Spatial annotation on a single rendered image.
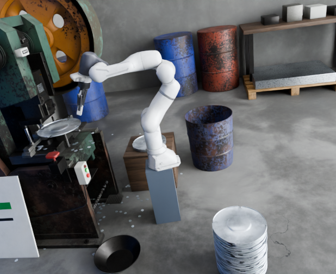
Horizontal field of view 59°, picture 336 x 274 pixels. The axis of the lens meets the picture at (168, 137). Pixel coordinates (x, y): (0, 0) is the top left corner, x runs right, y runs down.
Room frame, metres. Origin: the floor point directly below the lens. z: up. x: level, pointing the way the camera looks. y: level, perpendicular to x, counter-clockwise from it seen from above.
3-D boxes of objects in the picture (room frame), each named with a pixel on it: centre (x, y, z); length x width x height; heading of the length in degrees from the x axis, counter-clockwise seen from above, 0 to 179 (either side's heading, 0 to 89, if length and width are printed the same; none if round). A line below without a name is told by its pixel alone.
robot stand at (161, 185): (1.77, 0.10, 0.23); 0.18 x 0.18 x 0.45; 89
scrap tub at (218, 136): (2.42, -0.38, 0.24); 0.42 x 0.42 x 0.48
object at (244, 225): (1.23, -0.30, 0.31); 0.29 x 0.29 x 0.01
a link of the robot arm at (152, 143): (1.80, 0.10, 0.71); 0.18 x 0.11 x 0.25; 1
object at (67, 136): (1.89, 0.67, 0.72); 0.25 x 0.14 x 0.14; 79
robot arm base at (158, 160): (1.77, 0.06, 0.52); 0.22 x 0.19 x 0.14; 89
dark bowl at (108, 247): (1.41, 0.44, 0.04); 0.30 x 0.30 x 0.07
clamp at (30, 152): (1.76, 0.87, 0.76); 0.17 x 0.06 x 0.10; 169
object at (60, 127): (1.90, 0.71, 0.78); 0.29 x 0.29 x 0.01
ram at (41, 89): (1.92, 0.80, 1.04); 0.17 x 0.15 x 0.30; 79
